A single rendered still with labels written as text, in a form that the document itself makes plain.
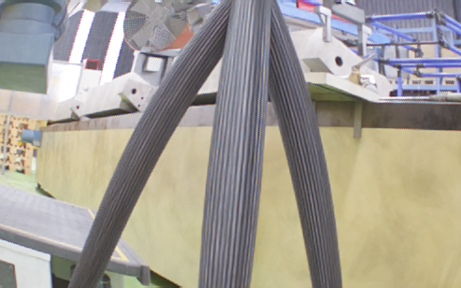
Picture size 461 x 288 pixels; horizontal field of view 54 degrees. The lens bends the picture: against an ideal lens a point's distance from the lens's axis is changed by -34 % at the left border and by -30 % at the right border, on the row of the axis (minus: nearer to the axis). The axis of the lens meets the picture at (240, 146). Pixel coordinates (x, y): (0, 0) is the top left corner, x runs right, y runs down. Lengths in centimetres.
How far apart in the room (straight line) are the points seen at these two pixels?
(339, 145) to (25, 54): 90
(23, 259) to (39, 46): 50
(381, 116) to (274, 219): 51
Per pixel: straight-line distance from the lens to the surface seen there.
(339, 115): 155
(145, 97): 304
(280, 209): 171
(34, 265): 107
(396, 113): 137
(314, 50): 165
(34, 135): 634
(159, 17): 852
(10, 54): 121
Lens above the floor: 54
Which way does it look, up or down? 3 degrees up
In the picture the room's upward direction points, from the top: 8 degrees clockwise
